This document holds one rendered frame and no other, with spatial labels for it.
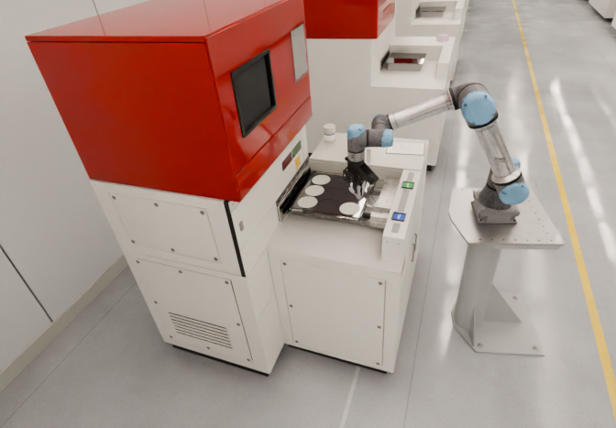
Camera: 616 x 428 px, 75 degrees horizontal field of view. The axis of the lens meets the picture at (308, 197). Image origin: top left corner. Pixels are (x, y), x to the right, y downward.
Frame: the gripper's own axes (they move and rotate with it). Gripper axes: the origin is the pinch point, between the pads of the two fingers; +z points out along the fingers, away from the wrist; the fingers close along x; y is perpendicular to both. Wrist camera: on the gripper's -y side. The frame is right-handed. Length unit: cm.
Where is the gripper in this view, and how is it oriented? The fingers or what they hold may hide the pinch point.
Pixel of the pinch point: (360, 197)
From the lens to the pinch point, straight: 187.2
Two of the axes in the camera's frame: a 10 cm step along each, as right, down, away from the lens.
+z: 0.9, 8.2, 5.7
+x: -7.0, 4.5, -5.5
